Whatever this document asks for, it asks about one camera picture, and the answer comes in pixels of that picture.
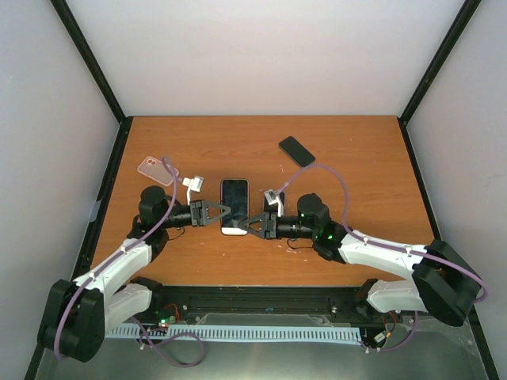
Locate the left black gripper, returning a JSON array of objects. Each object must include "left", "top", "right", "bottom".
[{"left": 160, "top": 199, "right": 231, "bottom": 229}]

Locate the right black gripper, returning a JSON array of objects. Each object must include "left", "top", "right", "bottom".
[{"left": 238, "top": 212, "right": 316, "bottom": 241}]

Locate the black phone case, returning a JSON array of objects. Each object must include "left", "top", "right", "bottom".
[{"left": 219, "top": 177, "right": 250, "bottom": 237}]

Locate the black smartphone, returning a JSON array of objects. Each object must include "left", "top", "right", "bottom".
[
  {"left": 220, "top": 178, "right": 250, "bottom": 236},
  {"left": 278, "top": 136, "right": 315, "bottom": 168}
]

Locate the pink translucent phone case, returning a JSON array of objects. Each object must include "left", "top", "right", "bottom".
[{"left": 137, "top": 156, "right": 179, "bottom": 187}]

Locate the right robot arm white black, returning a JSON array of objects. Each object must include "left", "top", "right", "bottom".
[{"left": 238, "top": 193, "right": 481, "bottom": 327}]

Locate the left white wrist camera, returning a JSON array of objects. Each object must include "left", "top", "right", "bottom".
[{"left": 181, "top": 176, "right": 204, "bottom": 204}]

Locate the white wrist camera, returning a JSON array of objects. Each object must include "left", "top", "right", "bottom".
[
  {"left": 181, "top": 176, "right": 204, "bottom": 204},
  {"left": 264, "top": 189, "right": 284, "bottom": 217}
]

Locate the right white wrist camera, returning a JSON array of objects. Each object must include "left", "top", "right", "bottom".
[{"left": 264, "top": 189, "right": 284, "bottom": 217}]

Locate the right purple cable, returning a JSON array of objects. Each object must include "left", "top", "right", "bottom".
[{"left": 276, "top": 162, "right": 489, "bottom": 304}]

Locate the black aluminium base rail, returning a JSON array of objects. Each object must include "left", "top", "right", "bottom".
[{"left": 51, "top": 284, "right": 476, "bottom": 329}]

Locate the light blue slotted cable duct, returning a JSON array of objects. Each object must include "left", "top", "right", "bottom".
[{"left": 105, "top": 324, "right": 364, "bottom": 344}]

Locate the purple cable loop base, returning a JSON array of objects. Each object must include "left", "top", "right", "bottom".
[{"left": 128, "top": 317, "right": 206, "bottom": 368}]

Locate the metal base plate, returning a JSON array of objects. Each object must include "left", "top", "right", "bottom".
[{"left": 31, "top": 317, "right": 488, "bottom": 379}]

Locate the left black frame post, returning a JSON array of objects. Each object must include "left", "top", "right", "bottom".
[{"left": 49, "top": 0, "right": 128, "bottom": 124}]

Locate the black frame post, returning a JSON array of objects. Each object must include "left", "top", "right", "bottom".
[
  {"left": 398, "top": 0, "right": 483, "bottom": 124},
  {"left": 49, "top": 0, "right": 128, "bottom": 124}
]

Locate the right black frame post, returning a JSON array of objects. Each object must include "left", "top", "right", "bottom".
[{"left": 398, "top": 0, "right": 483, "bottom": 124}]

